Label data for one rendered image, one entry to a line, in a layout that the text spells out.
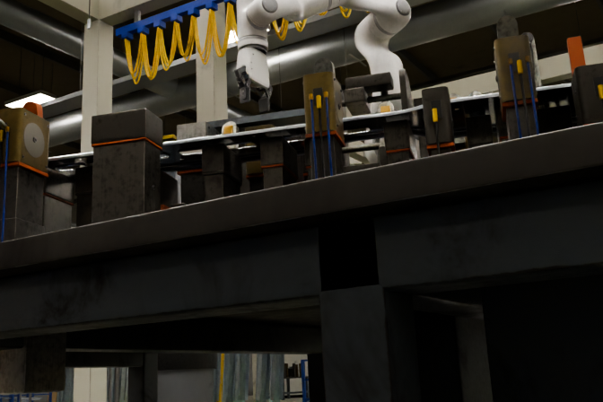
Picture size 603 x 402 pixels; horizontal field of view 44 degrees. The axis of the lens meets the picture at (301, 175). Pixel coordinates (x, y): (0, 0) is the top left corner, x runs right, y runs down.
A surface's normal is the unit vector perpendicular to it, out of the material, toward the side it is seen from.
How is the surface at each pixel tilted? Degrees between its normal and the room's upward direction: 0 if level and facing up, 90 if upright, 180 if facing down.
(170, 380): 93
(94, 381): 90
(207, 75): 90
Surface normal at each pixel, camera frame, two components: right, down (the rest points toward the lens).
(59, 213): 0.97, -0.11
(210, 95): -0.51, -0.21
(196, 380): 0.65, -0.18
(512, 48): -0.25, -0.25
